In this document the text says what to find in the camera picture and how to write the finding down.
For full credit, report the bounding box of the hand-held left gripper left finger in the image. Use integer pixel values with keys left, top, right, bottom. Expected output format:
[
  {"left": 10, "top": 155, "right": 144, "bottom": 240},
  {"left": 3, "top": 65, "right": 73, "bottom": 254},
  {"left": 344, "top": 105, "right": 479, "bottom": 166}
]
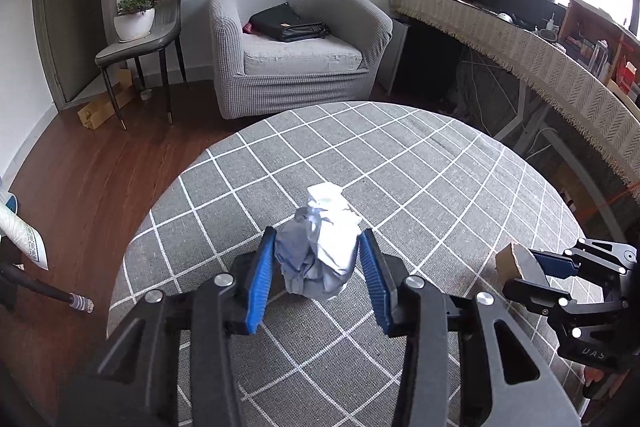
[{"left": 55, "top": 227, "right": 278, "bottom": 427}]

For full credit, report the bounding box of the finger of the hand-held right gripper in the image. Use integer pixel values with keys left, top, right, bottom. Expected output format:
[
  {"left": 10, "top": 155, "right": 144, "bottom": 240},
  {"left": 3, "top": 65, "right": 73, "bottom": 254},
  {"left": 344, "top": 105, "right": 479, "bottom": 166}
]
[
  {"left": 502, "top": 278, "right": 631, "bottom": 338},
  {"left": 529, "top": 237, "right": 640, "bottom": 280}
]

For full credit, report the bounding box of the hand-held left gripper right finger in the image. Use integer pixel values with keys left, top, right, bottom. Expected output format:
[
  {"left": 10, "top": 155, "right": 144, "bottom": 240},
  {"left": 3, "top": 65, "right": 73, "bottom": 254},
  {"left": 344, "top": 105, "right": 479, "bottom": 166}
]
[{"left": 359, "top": 228, "right": 583, "bottom": 427}]

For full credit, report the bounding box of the brown cardboard piece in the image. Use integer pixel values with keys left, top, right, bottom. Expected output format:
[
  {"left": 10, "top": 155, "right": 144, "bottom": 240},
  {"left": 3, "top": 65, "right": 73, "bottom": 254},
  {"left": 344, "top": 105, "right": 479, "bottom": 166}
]
[{"left": 495, "top": 243, "right": 536, "bottom": 282}]

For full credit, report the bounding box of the white paper ball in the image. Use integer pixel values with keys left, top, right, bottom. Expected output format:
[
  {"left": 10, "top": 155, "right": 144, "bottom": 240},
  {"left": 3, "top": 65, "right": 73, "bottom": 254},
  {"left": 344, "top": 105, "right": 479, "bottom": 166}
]
[{"left": 275, "top": 183, "right": 362, "bottom": 300}]

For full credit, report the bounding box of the grey armchair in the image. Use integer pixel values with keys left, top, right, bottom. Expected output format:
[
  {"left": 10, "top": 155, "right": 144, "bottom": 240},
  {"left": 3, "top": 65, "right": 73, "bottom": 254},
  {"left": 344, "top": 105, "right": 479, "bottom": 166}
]
[{"left": 209, "top": 0, "right": 393, "bottom": 120}]

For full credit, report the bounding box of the long desk with fringed cloth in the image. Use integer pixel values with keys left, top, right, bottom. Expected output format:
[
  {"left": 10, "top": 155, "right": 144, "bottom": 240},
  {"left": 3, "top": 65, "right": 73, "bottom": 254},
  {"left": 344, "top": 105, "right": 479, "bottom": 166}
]
[{"left": 389, "top": 0, "right": 640, "bottom": 190}]

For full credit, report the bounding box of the black cabinet silver side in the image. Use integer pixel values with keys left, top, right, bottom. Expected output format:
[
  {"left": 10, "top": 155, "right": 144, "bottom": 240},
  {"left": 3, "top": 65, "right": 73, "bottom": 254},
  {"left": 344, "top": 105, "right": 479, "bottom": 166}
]
[{"left": 387, "top": 18, "right": 466, "bottom": 102}]

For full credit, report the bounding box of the black table leg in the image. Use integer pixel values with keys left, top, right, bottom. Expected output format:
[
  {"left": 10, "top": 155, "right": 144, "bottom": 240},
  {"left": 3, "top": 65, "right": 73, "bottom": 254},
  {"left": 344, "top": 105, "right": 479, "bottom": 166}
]
[{"left": 0, "top": 261, "right": 95, "bottom": 314}]

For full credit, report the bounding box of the cardboard box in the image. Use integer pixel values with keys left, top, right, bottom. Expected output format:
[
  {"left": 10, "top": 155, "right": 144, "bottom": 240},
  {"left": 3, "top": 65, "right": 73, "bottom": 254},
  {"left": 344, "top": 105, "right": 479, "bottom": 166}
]
[{"left": 77, "top": 68, "right": 135, "bottom": 128}]

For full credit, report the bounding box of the white patterned tablecloth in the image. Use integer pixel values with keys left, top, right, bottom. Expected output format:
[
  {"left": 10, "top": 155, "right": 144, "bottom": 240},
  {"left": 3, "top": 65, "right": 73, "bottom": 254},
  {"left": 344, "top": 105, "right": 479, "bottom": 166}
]
[{"left": 0, "top": 204, "right": 50, "bottom": 272}]

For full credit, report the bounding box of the wooden shelf box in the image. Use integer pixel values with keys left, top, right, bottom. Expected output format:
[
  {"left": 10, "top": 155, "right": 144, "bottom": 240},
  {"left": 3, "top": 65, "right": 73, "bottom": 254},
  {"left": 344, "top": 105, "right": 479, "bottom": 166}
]
[{"left": 557, "top": 0, "right": 640, "bottom": 98}]

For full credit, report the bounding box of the grey dining chair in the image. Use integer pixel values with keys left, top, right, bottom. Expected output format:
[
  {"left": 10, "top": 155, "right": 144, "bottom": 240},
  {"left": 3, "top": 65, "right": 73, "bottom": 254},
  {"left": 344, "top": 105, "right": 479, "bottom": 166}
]
[{"left": 95, "top": 0, "right": 190, "bottom": 131}]

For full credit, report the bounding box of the black handbag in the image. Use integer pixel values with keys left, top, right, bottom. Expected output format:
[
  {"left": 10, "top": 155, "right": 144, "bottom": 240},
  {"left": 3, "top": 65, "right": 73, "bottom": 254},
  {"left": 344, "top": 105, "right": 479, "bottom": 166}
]
[{"left": 248, "top": 2, "right": 331, "bottom": 44}]

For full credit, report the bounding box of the potted bonsai plant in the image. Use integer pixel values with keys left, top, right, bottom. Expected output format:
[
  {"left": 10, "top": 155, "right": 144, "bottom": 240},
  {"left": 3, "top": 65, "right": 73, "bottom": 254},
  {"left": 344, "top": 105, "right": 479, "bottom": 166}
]
[{"left": 114, "top": 0, "right": 217, "bottom": 42}]

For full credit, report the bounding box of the dark door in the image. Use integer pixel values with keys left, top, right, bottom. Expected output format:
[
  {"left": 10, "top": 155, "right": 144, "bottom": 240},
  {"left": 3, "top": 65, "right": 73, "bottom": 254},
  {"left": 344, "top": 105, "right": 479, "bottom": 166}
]
[{"left": 32, "top": 0, "right": 108, "bottom": 102}]

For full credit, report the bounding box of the orange cable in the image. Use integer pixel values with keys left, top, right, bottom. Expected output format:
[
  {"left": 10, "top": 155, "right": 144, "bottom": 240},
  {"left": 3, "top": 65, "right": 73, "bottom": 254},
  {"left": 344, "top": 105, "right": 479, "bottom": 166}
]
[{"left": 575, "top": 187, "right": 640, "bottom": 212}]

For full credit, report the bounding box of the white desk frame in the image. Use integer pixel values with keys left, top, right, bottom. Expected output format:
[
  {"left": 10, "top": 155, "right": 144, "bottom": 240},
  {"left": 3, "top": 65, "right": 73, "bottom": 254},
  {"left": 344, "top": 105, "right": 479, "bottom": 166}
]
[{"left": 492, "top": 79, "right": 571, "bottom": 158}]

